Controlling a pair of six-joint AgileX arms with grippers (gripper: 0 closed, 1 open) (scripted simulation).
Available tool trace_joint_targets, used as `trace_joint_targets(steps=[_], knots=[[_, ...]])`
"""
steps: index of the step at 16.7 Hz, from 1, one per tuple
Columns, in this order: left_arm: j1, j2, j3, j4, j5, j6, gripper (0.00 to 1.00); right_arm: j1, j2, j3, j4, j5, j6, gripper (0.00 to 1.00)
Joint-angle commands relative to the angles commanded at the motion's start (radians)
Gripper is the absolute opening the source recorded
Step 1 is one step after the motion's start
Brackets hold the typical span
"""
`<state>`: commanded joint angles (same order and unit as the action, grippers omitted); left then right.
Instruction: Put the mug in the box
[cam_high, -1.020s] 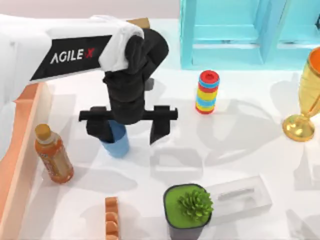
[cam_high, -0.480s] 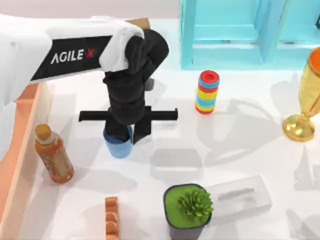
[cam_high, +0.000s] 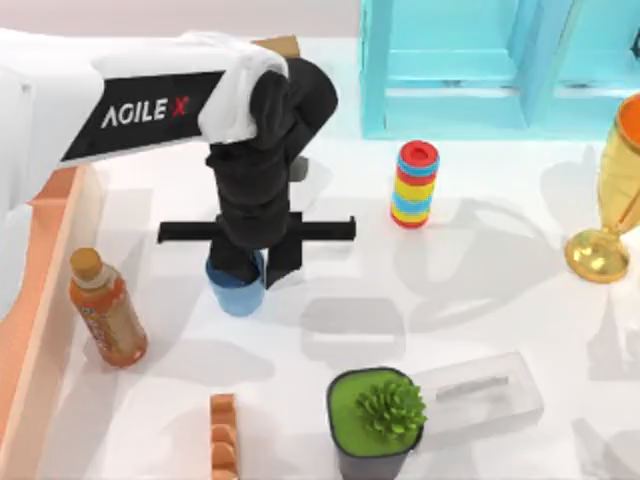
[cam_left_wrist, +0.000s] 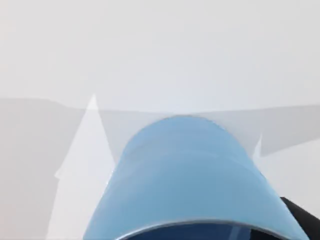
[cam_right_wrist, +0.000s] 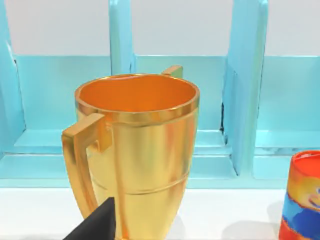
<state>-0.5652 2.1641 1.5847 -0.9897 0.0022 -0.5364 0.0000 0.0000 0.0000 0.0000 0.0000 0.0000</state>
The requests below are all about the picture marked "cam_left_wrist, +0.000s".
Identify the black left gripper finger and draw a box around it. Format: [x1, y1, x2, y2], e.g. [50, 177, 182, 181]
[279, 196, 320, 240]

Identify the light blue cup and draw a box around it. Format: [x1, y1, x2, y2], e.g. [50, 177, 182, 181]
[82, 115, 311, 240]

